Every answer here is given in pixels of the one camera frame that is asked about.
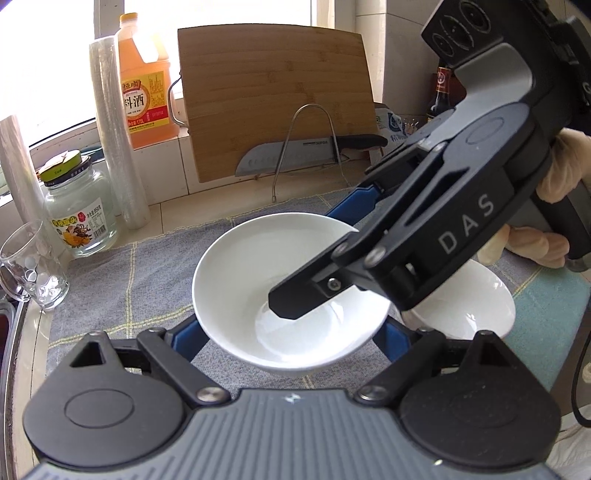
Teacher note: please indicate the dark vinegar bottle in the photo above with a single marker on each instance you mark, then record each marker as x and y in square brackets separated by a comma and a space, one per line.
[448, 92]

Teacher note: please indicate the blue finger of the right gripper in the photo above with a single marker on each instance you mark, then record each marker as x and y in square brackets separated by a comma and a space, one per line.
[356, 206]
[314, 283]

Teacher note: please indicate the white blue salt bag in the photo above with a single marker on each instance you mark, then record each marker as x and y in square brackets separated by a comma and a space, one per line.
[392, 127]

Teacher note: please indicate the plastic wrap roll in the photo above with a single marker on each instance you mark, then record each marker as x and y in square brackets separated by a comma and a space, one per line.
[22, 181]
[113, 133]

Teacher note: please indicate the right gloved hand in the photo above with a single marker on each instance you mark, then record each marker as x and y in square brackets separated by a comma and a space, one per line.
[570, 166]

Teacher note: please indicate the grey checked table mat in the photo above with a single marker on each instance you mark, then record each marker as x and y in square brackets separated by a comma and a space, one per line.
[125, 290]

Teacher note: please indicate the wire cutting board stand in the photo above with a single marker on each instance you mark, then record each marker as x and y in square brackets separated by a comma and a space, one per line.
[310, 147]

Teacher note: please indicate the bamboo cutting board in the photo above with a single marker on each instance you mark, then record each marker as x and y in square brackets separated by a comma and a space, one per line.
[249, 84]

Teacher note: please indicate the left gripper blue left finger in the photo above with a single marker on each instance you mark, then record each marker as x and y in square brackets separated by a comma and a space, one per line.
[169, 354]

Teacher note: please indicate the glass jar with label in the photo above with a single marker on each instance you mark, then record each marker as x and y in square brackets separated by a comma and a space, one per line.
[79, 203]

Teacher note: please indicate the orange cooking wine jug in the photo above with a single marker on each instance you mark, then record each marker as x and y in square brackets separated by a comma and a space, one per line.
[145, 79]

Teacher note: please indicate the plain white bowl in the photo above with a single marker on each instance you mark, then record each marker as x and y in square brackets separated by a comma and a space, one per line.
[473, 299]

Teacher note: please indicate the white floral bowl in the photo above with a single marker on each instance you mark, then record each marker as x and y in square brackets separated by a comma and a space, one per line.
[234, 277]

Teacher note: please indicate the kitchen knife black handle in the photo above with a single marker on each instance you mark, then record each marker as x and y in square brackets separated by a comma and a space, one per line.
[261, 159]

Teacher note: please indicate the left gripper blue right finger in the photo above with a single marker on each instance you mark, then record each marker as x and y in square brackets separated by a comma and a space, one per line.
[414, 357]

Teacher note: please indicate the clear glass mug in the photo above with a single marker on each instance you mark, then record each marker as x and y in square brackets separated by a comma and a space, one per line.
[30, 269]

